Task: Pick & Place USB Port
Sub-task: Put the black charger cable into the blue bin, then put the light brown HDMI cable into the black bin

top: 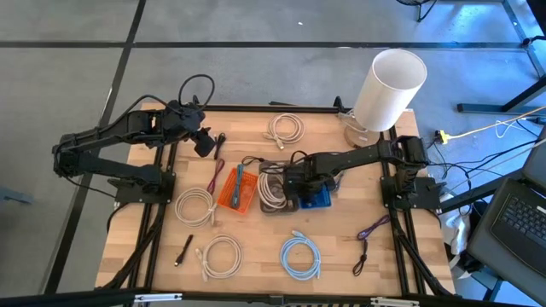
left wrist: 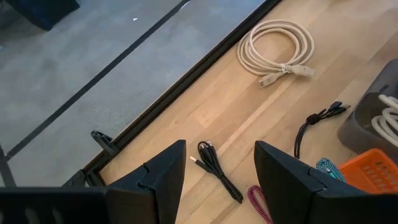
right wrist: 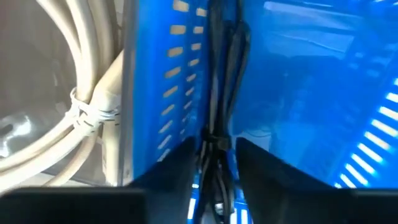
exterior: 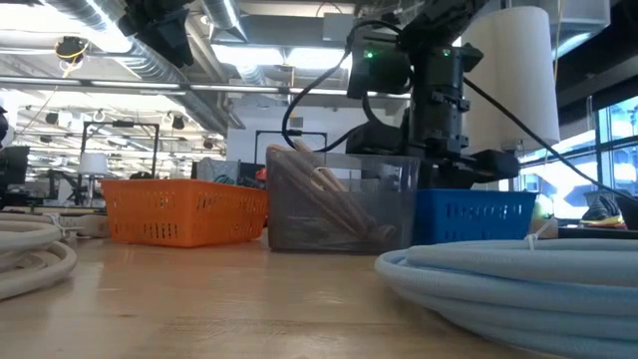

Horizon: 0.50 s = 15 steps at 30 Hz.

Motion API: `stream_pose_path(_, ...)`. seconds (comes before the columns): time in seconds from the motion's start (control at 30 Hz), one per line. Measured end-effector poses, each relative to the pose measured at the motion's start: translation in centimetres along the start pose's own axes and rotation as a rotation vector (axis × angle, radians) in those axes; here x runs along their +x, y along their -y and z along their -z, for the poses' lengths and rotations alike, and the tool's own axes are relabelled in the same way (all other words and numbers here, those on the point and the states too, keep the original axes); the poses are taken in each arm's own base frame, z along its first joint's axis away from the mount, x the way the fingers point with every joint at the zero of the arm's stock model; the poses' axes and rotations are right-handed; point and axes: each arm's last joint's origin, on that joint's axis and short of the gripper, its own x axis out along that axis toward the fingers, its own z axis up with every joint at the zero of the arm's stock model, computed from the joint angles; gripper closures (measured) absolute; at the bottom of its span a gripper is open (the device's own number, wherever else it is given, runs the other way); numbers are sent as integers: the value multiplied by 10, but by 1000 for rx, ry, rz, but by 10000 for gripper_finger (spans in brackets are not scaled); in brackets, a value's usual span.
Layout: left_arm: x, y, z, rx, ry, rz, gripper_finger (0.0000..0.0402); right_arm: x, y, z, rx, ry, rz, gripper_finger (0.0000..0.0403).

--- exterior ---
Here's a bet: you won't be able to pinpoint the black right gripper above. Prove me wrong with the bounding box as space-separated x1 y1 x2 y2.
345 44 521 190

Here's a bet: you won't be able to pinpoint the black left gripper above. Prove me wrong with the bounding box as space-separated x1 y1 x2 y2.
117 0 196 69

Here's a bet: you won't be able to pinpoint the light blue cable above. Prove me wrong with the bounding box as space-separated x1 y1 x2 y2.
373 216 638 359

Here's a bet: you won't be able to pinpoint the beige cable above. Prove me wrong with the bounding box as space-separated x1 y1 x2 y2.
267 139 400 245

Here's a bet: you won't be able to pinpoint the blue plastic basket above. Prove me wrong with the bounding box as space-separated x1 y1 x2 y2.
414 187 539 246

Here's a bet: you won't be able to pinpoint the grey transparent plastic bin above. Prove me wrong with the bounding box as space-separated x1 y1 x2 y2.
265 145 421 255

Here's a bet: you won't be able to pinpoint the yellow black ceiling reel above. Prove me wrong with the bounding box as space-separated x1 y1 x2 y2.
53 35 91 66

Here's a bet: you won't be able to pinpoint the small white background lamp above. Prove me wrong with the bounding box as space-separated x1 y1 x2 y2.
78 152 109 177

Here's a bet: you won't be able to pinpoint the grey and yellow shoe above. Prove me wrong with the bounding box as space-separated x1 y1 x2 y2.
580 192 628 229

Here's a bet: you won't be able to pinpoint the orange plastic basket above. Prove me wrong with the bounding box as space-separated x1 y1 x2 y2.
99 178 270 249

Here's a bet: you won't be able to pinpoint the black background monitor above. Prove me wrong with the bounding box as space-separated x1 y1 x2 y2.
0 146 31 193

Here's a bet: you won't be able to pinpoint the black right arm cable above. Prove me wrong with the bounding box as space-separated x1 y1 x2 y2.
462 77 638 201

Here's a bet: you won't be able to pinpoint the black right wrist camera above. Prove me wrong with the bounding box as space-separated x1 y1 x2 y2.
347 34 413 99

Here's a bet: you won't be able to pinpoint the black right camera cable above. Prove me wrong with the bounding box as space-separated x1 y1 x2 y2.
280 18 405 154

